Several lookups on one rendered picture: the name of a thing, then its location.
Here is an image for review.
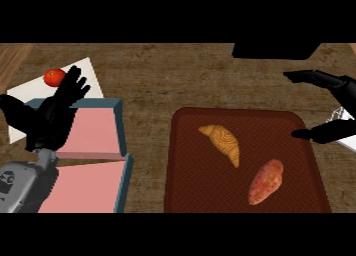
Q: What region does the orange sweet potato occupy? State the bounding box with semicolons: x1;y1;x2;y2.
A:
247;159;285;206

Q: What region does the red tomato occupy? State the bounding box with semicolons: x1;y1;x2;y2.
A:
43;68;68;88

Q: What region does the tan croissant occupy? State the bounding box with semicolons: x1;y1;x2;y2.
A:
198;124;242;169

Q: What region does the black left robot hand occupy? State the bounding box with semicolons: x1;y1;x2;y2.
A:
0;65;93;152

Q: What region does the black appliance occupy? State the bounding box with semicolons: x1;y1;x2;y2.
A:
232;43;324;61

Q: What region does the dark red tray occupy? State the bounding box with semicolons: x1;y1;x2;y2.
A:
164;107;334;214

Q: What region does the white cutting board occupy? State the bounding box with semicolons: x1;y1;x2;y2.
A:
6;57;107;145

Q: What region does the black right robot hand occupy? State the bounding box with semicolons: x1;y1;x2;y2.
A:
282;69;356;145

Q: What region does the teal pink tiered shelf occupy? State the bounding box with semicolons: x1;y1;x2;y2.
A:
25;97;136;214

